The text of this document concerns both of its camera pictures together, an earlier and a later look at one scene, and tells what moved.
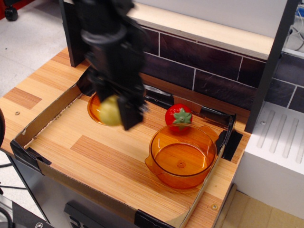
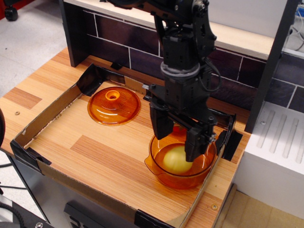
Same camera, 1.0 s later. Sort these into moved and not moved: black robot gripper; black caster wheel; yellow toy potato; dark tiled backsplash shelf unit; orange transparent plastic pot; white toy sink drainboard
Moved: black robot gripper; yellow toy potato
Not moved: dark tiled backsplash shelf unit; black caster wheel; white toy sink drainboard; orange transparent plastic pot
